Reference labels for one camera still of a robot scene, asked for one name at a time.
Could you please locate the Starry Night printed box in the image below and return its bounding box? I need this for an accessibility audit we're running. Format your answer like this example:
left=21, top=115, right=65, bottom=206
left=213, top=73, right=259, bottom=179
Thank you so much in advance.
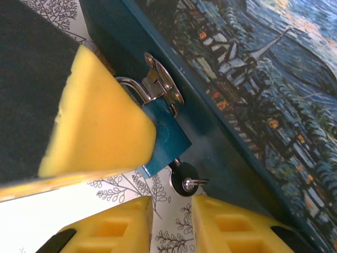
left=81, top=0, right=337, bottom=253

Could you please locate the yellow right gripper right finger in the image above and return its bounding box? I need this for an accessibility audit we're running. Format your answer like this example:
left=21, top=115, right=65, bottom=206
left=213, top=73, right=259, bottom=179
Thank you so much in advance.
left=191, top=194, right=318, bottom=253

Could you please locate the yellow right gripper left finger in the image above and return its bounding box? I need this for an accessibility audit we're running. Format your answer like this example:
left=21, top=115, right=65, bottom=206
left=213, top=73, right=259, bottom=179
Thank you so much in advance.
left=37, top=196, right=155, bottom=253

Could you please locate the small key with ring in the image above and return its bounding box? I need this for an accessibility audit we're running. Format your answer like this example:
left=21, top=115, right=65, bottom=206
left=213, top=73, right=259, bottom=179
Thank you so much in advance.
left=169, top=157, right=211, bottom=197

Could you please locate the teal padlock with silver shackle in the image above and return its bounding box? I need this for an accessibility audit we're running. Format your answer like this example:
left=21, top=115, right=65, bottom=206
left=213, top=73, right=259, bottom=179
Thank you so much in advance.
left=115, top=75, right=193, bottom=178

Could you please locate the floral patterned table cover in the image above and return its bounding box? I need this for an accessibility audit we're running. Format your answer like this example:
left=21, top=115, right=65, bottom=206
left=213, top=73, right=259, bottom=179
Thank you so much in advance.
left=0, top=0, right=211, bottom=253

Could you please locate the silver box hasp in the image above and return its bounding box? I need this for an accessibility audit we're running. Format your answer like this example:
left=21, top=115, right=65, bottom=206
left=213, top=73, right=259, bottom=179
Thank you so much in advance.
left=143, top=51, right=185, bottom=117

